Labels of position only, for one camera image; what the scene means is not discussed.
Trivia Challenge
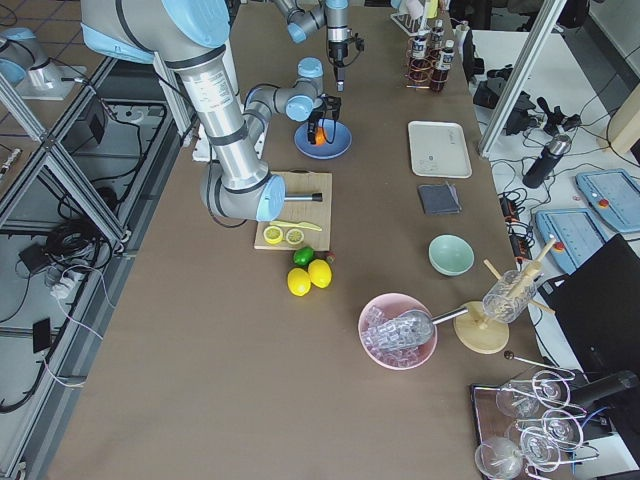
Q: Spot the orange fruit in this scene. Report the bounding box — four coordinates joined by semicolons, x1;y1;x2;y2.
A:
312;127;328;146

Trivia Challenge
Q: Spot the blue plate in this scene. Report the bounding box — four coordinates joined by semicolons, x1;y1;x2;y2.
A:
294;119;352;160

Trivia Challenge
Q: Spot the dark syrup bottle left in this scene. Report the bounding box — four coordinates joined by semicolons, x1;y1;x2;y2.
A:
407;29;429;85

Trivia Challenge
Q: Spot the dark syrup bottle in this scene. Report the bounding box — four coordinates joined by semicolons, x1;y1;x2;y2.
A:
429;19;444;60
429;40;455;92
407;29;429;85

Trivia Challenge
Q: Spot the dark syrup bottle back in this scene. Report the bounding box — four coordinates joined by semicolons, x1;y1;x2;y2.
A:
429;19;444;60

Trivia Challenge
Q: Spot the dark syrup bottle front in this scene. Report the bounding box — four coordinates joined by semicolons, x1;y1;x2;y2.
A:
429;40;455;92

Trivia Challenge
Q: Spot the white tray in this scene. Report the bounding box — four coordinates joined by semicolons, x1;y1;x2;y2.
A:
408;120;472;179

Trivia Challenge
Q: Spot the wooden cutting board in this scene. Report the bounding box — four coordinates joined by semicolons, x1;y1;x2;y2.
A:
254;171;333;251

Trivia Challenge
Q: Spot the yellow plastic knife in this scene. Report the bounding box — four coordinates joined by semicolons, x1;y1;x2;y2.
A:
269;220;323;232

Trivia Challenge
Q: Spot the lemon half right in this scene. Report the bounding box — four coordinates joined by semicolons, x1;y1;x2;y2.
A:
284;228;305;246

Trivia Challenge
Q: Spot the lemon half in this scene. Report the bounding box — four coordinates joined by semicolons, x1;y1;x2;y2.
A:
284;228;305;246
263;225;284;245

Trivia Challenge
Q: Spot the lemon half left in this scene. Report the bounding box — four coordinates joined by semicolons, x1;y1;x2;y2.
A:
263;225;284;245

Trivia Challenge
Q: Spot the dark grey folded cloth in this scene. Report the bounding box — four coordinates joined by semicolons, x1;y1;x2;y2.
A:
418;183;462;215

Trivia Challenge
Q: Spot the green lime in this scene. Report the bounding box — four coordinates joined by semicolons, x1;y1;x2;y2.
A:
293;246;315;267

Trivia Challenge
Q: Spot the yellow lemon right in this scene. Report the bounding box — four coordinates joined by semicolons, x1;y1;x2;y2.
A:
307;259;333;288

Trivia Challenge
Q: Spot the yellow lemon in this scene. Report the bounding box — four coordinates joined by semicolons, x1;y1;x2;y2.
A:
307;259;333;288
287;267;311;297

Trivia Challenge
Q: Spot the yellow lemon left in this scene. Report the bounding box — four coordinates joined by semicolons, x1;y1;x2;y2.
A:
287;267;311;297

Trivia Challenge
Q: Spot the mint green bowl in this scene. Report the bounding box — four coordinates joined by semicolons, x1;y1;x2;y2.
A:
428;234;475;276

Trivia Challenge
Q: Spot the pink bowl with ice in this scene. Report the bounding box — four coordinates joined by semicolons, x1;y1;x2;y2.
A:
357;293;438;370

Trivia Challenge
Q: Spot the black thermos bottle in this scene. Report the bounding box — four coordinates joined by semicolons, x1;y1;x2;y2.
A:
522;134;572;189

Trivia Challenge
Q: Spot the metal ice scoop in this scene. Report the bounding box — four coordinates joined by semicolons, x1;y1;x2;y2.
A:
382;307;468;350

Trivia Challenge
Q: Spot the clear textured glass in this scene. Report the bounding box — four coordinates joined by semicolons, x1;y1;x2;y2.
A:
482;270;536;324

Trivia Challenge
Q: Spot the wooden cup stand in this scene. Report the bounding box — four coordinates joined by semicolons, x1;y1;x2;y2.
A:
454;237;556;354

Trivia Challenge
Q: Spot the blue teach pendant lower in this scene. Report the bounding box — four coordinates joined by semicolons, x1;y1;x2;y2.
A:
535;208;609;274

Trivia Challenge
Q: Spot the blue teach pendant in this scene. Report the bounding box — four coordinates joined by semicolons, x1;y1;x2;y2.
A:
535;208;609;274
575;169;639;233

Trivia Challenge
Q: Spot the blue teach pendant upper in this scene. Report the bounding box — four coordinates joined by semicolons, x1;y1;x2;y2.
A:
575;169;639;233

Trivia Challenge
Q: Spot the metal bar spoon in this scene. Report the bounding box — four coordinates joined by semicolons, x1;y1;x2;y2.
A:
503;350;575;378

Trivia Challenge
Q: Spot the black power adapter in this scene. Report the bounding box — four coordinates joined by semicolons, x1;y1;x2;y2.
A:
19;244;50;274

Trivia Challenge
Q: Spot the black laptop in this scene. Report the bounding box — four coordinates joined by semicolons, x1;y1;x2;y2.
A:
539;234;639;374

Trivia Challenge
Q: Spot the wine glass upper left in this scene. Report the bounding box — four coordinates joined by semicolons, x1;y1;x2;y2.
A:
496;380;540;419

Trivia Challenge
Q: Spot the wine glass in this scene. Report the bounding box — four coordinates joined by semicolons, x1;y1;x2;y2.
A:
531;370;570;409
496;380;540;419
541;409;584;451
474;437;523;479
520;427;561;472

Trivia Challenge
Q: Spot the wine glass upper right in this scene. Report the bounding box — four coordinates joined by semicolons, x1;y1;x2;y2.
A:
531;370;570;409

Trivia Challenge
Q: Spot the wine glass bottom left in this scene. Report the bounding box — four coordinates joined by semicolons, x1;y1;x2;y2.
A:
474;437;523;479

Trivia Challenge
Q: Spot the wine glass lower middle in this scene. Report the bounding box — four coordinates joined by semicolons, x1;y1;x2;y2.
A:
520;427;561;472

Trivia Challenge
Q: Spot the copper wire bottle rack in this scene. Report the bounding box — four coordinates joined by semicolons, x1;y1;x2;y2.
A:
406;35;454;92

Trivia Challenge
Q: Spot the black handled knife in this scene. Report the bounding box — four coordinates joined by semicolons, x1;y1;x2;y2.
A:
285;192;323;202

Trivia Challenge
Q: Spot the aluminium frame post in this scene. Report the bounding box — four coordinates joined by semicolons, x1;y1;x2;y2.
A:
478;0;566;158

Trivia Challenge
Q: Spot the white wire glass rack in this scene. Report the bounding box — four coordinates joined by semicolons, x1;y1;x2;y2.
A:
470;370;600;479

